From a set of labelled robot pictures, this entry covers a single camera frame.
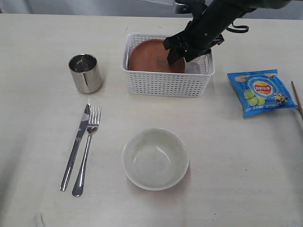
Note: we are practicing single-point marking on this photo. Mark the silver metal fork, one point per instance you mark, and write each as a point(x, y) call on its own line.
point(93, 125)

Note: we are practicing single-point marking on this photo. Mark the stainless steel cup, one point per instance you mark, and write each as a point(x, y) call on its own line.
point(85, 73)

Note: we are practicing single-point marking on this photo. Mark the white plastic woven basket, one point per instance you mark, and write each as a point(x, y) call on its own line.
point(191, 83)

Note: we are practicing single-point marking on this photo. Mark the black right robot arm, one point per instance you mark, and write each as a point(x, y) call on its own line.
point(209, 21)

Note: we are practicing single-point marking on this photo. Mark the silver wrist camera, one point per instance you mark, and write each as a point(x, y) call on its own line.
point(188, 6)

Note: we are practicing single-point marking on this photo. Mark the blue chips bag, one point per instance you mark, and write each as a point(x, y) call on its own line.
point(260, 91)

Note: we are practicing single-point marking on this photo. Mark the speckled ceramic bowl with flowers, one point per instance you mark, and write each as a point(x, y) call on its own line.
point(155, 159)

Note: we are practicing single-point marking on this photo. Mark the brown wooden plate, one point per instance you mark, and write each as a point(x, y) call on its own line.
point(151, 56)

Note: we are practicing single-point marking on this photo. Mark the silver table knife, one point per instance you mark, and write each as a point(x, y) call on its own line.
point(82, 128)

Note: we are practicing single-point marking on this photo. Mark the wooden chopstick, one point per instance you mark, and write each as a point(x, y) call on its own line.
point(297, 99)

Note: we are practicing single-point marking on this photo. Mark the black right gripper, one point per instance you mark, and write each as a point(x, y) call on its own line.
point(189, 44)

